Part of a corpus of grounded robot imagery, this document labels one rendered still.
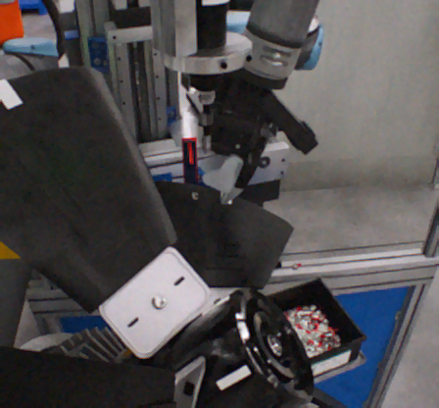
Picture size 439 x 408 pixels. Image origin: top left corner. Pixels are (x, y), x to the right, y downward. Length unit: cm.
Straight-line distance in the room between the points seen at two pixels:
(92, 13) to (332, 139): 166
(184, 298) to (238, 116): 27
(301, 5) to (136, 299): 37
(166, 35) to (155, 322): 25
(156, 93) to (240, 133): 66
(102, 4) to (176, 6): 94
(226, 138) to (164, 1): 32
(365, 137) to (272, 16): 214
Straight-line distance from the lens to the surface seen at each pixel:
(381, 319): 127
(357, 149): 270
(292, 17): 58
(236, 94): 62
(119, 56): 121
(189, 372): 37
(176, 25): 33
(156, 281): 44
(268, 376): 40
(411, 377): 201
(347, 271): 106
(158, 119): 130
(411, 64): 260
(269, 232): 68
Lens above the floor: 158
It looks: 35 degrees down
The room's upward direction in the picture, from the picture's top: straight up
